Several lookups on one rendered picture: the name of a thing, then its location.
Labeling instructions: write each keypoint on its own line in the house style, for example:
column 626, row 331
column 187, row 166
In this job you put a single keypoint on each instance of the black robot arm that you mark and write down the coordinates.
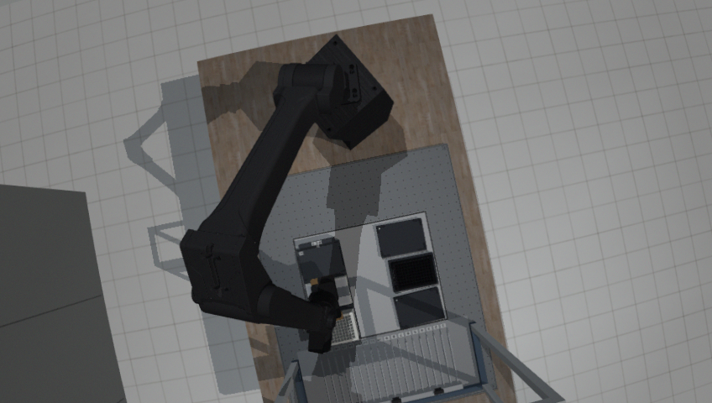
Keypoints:
column 249, row 294

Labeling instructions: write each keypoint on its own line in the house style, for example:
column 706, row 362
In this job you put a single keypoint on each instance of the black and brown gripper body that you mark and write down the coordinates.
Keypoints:
column 329, row 290

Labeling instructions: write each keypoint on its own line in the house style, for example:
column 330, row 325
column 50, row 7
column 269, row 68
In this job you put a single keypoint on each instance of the white multi-well plate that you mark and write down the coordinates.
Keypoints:
column 344, row 296

